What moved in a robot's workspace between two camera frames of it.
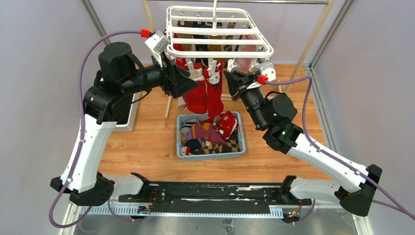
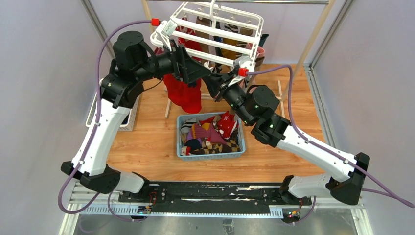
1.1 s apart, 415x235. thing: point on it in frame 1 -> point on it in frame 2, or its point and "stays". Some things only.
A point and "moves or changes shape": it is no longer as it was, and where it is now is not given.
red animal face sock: (214, 91) -> (191, 97)
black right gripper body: (241, 85) -> (224, 80)
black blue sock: (201, 47) -> (218, 67)
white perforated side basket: (130, 125) stays
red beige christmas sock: (197, 101) moves or changes shape
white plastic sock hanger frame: (213, 32) stays
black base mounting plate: (212, 198) stays
